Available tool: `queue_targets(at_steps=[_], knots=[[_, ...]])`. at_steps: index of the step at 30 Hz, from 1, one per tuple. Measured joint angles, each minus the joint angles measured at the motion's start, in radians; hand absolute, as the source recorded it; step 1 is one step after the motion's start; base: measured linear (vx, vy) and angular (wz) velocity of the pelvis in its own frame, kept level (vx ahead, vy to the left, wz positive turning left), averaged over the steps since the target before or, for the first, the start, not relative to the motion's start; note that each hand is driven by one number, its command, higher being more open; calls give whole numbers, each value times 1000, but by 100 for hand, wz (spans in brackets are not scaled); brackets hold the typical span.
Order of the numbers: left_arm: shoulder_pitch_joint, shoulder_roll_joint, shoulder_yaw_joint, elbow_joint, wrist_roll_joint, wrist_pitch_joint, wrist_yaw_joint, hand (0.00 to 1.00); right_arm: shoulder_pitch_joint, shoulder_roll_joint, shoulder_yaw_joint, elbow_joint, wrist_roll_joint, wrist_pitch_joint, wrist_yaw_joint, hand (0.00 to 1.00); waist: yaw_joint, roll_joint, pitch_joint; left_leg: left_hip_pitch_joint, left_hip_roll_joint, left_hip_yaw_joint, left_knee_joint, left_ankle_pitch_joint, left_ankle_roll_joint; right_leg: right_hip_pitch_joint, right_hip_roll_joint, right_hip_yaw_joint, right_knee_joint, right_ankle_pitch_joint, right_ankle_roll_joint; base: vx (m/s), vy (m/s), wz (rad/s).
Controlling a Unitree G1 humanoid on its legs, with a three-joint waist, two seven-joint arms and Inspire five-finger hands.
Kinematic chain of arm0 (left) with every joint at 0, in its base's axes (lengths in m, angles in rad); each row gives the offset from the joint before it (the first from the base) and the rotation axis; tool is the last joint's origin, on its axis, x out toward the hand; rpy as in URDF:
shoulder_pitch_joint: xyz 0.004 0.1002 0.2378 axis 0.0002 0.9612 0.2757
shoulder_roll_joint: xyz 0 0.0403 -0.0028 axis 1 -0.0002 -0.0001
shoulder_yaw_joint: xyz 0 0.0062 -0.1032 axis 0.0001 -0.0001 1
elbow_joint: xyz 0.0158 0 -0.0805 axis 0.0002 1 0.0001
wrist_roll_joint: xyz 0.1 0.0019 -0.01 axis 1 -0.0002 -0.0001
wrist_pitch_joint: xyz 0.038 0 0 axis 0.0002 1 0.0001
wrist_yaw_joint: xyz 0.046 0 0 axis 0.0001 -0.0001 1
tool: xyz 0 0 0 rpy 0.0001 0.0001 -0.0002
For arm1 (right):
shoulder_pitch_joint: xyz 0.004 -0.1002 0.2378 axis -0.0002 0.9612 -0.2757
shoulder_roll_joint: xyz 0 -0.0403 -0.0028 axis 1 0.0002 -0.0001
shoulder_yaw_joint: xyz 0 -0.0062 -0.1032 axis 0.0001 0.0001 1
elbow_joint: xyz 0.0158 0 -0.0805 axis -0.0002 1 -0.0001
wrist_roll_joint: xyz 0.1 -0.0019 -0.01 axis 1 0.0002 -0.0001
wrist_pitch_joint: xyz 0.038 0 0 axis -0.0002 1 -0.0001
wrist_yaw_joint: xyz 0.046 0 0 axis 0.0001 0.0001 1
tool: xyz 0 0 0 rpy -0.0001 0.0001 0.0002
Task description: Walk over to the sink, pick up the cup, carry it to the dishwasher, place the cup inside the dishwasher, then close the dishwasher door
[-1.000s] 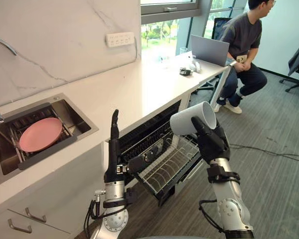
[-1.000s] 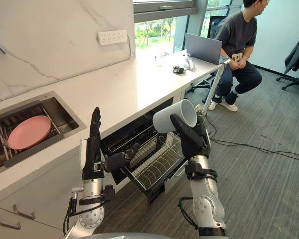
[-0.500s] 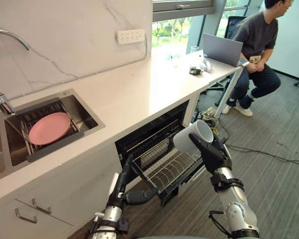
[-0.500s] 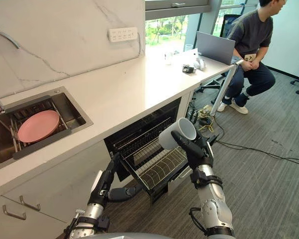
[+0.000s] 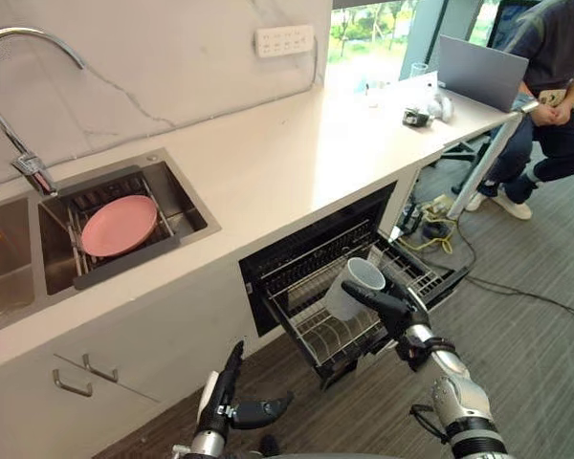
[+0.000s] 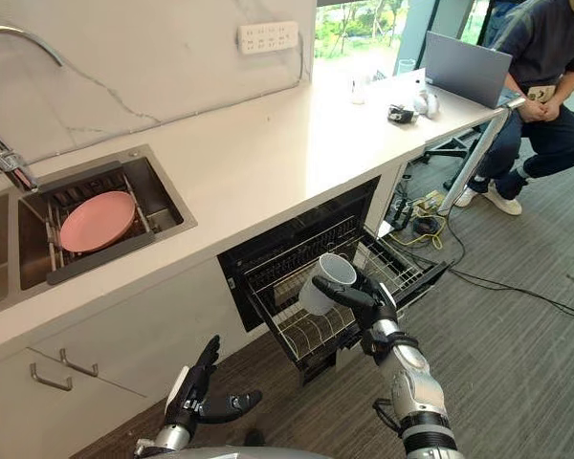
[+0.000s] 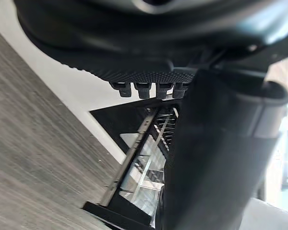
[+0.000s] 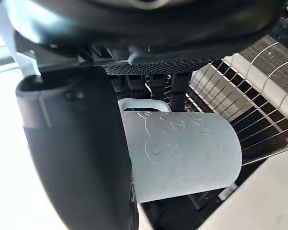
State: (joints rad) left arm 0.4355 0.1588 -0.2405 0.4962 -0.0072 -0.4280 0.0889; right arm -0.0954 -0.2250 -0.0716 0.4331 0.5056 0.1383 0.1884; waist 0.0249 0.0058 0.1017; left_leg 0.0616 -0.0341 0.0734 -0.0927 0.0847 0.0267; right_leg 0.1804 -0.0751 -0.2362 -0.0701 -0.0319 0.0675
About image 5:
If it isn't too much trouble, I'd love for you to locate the crumpled white plastic bag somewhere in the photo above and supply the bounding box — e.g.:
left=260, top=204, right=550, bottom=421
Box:
left=428, top=93, right=455, bottom=120

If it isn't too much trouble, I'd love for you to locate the person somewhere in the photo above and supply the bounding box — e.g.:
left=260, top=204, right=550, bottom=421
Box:
left=466, top=0, right=574, bottom=221

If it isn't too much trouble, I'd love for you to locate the small black device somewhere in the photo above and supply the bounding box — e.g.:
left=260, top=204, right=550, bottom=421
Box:
left=402, top=107, right=434, bottom=128

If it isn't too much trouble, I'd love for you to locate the pink plate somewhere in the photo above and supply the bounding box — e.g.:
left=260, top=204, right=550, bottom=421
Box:
left=79, top=194, right=159, bottom=257

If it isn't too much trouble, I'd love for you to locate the stainless steel sink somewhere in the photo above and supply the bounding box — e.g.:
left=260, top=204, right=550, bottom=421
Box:
left=0, top=146, right=222, bottom=339

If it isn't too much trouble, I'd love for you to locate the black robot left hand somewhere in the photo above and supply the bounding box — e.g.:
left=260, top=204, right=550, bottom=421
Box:
left=193, top=339, right=296, bottom=435

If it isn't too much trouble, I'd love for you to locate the white table leg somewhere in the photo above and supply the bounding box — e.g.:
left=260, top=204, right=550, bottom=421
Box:
left=447, top=102, right=540, bottom=219

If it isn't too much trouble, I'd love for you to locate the white cup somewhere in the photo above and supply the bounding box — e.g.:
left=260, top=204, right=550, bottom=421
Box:
left=324, top=256, right=387, bottom=322

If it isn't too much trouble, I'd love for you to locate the black sink drain rack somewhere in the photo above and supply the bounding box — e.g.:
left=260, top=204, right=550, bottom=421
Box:
left=66, top=164, right=179, bottom=291

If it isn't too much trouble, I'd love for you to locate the yellow cable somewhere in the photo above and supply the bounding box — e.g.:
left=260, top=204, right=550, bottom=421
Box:
left=401, top=218, right=455, bottom=254

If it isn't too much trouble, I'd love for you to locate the dishwasher wire rack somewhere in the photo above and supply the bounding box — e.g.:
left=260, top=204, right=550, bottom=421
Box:
left=260, top=236, right=444, bottom=369

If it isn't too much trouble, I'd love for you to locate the chrome faucet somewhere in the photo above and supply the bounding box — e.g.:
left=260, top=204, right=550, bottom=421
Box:
left=0, top=27, right=86, bottom=197

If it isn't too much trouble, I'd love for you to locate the white wall power strip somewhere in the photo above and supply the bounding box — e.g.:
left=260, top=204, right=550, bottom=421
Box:
left=254, top=24, right=316, bottom=59

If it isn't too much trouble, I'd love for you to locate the metal cabinet handle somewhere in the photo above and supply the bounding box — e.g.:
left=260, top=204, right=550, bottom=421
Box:
left=81, top=353, right=120, bottom=383
left=52, top=368, right=95, bottom=398

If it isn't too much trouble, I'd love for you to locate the grey laptop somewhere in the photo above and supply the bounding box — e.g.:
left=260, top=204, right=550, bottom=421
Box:
left=438, top=33, right=530, bottom=114

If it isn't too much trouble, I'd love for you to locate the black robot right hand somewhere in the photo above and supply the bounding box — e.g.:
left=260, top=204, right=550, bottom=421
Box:
left=342, top=274, right=432, bottom=341

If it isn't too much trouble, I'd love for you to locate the floor power strip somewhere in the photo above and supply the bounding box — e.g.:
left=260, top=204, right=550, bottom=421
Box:
left=423, top=194, right=453, bottom=215

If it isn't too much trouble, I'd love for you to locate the black dishwasher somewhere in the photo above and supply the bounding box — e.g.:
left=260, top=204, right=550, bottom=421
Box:
left=237, top=180, right=471, bottom=391

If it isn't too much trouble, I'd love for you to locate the black floor cable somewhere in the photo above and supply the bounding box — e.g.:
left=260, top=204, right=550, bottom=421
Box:
left=453, top=224, right=574, bottom=321

